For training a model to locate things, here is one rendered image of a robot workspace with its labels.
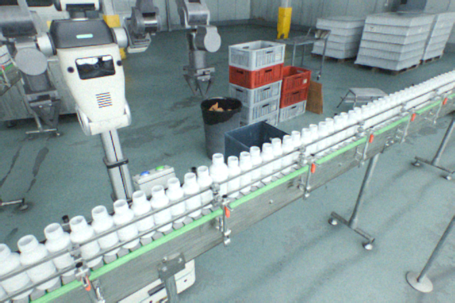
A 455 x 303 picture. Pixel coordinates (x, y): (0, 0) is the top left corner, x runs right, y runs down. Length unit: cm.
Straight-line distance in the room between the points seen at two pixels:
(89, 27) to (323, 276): 199
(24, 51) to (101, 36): 66
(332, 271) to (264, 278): 48
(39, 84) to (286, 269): 183
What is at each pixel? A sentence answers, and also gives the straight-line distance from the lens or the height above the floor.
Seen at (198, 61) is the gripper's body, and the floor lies 151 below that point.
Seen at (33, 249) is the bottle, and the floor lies 114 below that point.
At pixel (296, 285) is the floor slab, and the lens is 208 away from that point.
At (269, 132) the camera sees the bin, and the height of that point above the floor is 89.
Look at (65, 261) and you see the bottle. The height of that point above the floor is 106.
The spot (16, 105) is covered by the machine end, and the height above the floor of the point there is 33.
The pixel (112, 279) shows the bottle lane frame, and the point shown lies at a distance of 99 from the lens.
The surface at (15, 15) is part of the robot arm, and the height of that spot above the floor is 166.
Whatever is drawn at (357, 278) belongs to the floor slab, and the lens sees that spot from 225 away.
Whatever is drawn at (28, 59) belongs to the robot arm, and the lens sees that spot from 75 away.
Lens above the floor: 171
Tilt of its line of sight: 31 degrees down
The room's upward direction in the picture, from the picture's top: straight up
